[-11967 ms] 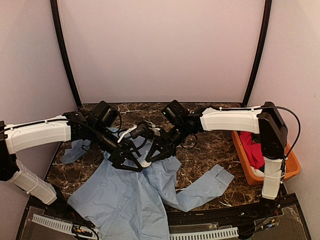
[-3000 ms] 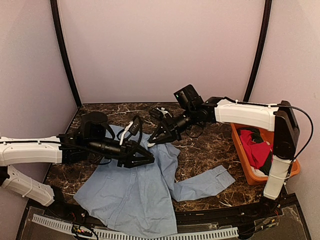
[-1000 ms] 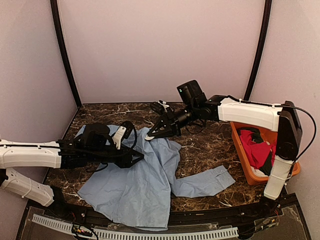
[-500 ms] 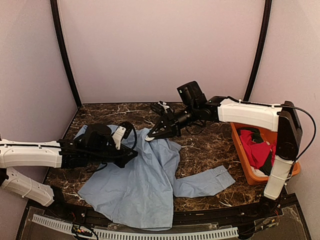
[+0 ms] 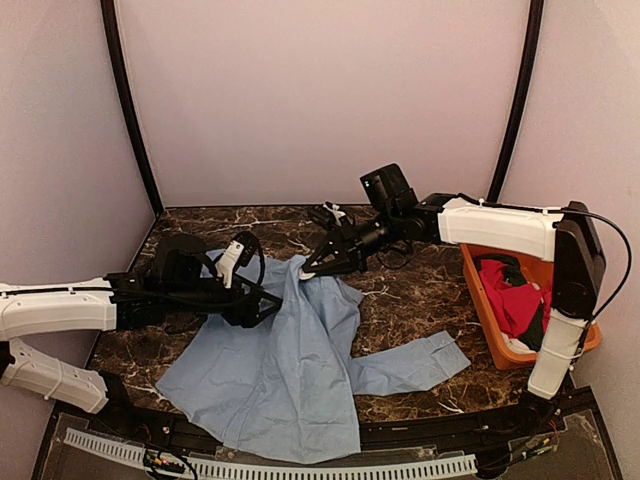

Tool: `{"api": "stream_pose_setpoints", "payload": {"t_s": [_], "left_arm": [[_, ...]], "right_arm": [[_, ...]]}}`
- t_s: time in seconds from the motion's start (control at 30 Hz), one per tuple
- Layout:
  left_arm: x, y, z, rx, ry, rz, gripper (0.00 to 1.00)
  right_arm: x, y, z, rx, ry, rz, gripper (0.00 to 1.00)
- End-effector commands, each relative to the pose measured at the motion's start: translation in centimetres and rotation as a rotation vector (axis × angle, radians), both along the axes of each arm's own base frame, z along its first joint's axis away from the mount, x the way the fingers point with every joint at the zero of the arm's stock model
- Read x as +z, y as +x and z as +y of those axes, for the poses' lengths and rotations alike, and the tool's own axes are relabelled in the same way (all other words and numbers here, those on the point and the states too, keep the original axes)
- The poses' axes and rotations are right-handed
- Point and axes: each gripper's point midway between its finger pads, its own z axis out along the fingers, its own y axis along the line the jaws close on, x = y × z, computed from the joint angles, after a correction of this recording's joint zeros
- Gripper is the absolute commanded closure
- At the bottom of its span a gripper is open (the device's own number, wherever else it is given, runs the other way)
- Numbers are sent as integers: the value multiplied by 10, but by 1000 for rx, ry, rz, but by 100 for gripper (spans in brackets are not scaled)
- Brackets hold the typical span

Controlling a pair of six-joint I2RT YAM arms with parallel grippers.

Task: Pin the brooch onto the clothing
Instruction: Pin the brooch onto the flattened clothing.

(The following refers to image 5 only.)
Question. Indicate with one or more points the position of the black frame post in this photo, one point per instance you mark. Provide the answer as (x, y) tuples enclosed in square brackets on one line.
[(520, 96), (128, 109)]

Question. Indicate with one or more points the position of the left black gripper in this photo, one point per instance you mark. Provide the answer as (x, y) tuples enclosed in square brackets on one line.
[(248, 317)]

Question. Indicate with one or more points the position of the round iridescent brooch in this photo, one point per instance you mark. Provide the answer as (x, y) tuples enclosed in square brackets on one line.
[(304, 275)]

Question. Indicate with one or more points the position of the light blue shirt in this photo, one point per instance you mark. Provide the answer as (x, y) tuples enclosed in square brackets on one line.
[(299, 360)]

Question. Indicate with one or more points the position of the orange plastic basin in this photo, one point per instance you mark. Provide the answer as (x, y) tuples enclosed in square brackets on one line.
[(534, 270)]

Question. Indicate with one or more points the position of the white garment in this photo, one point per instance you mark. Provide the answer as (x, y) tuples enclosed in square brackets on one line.
[(516, 347)]

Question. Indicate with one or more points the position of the left black frame post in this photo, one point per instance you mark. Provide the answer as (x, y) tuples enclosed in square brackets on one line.
[(128, 109)]

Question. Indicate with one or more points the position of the right black frame post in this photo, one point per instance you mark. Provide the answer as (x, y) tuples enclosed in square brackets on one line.
[(520, 96)]

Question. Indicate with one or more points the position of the red garment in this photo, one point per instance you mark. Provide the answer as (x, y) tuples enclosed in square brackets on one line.
[(510, 300)]

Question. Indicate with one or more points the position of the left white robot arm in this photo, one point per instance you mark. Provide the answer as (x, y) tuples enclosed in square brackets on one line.
[(181, 278)]

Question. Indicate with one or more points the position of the white slotted cable duct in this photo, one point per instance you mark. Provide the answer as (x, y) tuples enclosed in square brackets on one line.
[(137, 456)]

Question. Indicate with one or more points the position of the black front rail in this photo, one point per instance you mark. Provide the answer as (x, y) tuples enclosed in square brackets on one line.
[(277, 435)]

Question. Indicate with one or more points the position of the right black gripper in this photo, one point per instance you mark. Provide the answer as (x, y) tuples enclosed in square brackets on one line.
[(348, 244)]

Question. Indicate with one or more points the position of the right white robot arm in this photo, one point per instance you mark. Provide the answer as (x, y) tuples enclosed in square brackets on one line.
[(554, 321)]

